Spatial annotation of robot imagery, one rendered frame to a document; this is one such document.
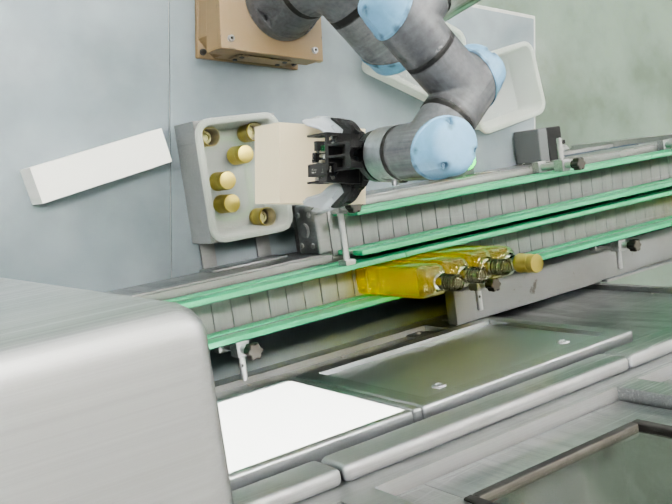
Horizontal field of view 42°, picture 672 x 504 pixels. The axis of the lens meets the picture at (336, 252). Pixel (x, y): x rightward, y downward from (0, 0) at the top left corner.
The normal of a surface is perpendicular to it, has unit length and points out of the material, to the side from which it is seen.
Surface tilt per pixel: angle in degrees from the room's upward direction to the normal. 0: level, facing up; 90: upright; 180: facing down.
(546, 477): 90
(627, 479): 90
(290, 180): 0
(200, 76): 0
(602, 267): 0
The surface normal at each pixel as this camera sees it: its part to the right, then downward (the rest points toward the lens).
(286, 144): 0.57, 0.02
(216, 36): -0.82, 0.02
